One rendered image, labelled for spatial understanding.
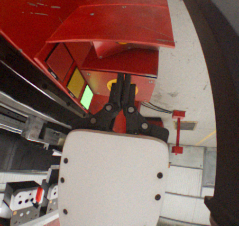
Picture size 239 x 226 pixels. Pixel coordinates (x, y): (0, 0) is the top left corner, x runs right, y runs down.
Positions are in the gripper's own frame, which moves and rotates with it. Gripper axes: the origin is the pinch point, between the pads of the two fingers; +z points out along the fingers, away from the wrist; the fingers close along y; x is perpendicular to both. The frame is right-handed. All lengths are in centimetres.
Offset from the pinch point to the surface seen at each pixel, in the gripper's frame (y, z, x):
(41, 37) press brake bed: -24.8, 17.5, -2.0
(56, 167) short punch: -36, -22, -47
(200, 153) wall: 410, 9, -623
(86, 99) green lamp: -10.0, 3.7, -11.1
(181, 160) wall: 309, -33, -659
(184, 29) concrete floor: 37, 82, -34
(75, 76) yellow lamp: -9.9, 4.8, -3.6
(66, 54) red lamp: -9.8, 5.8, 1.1
